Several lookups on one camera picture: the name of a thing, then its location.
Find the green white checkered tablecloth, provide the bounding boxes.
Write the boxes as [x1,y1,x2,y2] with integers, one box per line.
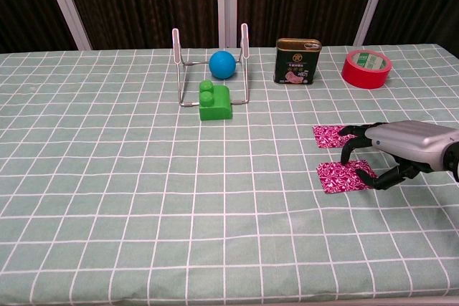
[0,43,459,303]

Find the metal wire stand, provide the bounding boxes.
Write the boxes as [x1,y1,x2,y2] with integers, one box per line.
[171,23,250,108]

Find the blue ball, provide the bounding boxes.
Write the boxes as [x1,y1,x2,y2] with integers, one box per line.
[209,50,237,80]

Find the green toy building block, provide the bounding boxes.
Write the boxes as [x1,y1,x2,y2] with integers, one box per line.
[199,80,233,121]

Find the pink patterned card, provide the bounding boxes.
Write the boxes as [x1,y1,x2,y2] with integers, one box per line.
[316,158,378,195]

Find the red tape roll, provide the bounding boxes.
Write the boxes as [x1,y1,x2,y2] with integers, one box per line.
[341,49,392,90]

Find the dark green luncheon meat can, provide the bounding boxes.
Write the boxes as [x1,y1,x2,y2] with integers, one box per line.
[274,37,323,85]

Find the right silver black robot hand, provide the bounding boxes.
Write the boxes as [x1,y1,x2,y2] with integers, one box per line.
[339,120,459,191]

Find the white partition frame post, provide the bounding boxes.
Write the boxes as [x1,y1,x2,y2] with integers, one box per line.
[353,0,394,47]
[214,0,240,49]
[39,0,93,51]

